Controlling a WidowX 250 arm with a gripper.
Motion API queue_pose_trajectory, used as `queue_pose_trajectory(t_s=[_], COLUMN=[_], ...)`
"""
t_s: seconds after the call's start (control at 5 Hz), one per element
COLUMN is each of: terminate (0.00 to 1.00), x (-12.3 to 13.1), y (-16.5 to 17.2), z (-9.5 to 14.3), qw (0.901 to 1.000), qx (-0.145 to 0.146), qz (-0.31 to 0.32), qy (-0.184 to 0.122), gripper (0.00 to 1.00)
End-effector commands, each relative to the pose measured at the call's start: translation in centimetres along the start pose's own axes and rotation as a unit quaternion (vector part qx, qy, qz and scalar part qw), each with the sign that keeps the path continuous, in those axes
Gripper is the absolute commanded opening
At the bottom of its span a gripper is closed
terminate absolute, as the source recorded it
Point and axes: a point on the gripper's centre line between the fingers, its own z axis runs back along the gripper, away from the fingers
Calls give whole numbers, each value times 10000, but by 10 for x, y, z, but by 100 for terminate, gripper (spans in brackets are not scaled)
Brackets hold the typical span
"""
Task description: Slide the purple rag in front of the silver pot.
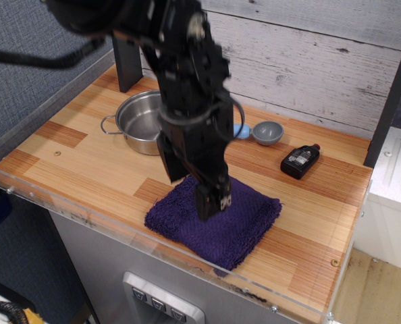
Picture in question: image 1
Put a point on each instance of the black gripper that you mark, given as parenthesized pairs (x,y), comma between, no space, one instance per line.
(196,146)

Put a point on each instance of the purple towel cloth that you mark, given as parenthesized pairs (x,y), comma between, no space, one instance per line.
(226,238)

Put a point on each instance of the stainless steel pot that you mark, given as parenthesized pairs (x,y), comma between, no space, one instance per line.
(137,119)

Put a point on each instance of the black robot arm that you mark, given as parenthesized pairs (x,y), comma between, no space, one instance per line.
(197,112)

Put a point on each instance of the blue grey ice cream scoop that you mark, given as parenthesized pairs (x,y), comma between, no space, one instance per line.
(265,133)

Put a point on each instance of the small black bottle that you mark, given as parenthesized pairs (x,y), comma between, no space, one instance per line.
(300,160)

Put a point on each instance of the silver dispenser button panel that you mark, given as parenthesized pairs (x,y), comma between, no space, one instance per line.
(152,304)

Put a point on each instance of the clear acrylic front guard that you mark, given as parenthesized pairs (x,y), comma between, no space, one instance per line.
(317,267)

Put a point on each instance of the white side cabinet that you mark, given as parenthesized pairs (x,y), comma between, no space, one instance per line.
(378,231)

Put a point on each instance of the yellow tape object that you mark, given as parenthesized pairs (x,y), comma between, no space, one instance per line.
(27,316)

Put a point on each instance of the dark grey left post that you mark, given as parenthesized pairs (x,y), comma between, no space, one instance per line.
(128,63)

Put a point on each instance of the dark grey post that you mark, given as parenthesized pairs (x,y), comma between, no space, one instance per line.
(385,121)
(128,63)

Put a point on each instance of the dark grey right post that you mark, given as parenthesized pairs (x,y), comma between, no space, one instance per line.
(385,121)

